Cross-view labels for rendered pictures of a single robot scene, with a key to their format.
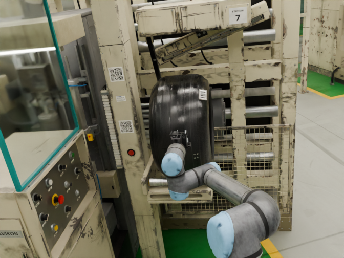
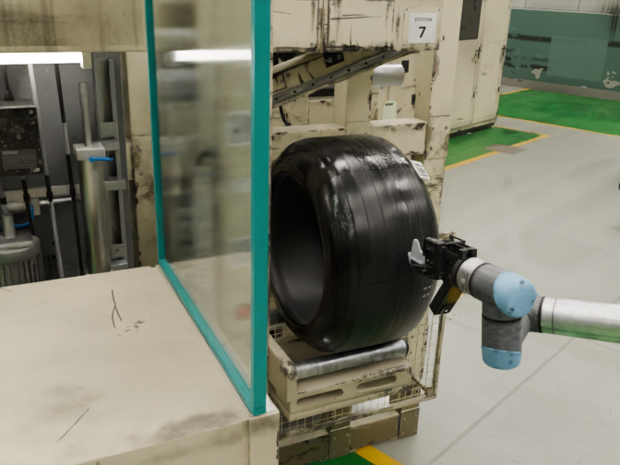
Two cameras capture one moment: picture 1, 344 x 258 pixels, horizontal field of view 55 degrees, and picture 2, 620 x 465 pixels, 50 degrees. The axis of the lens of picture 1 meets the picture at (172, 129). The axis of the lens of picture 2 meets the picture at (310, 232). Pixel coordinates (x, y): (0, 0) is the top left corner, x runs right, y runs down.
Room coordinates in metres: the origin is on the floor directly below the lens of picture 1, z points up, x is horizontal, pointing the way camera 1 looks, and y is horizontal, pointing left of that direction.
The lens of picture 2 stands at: (0.42, 0.99, 1.82)
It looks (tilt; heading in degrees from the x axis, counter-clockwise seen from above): 21 degrees down; 323
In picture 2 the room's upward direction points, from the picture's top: 2 degrees clockwise
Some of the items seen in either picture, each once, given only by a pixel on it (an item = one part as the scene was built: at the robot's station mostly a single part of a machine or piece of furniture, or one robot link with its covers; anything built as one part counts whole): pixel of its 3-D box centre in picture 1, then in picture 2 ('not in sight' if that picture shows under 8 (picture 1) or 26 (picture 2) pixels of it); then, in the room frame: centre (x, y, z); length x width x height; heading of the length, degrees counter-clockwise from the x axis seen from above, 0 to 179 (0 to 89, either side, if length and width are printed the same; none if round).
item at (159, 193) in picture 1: (179, 191); (345, 380); (1.55, 0.00, 0.83); 0.36 x 0.09 x 0.06; 79
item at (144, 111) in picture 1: (153, 120); not in sight; (2.10, 0.12, 1.05); 0.20 x 0.15 x 0.30; 79
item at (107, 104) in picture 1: (114, 129); not in sight; (1.70, 0.32, 1.19); 0.05 x 0.04 x 0.48; 169
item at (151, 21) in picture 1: (194, 15); (327, 20); (1.95, -0.21, 1.71); 0.61 x 0.25 x 0.15; 79
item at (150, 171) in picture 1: (151, 168); (262, 346); (1.72, 0.15, 0.90); 0.40 x 0.03 x 0.10; 169
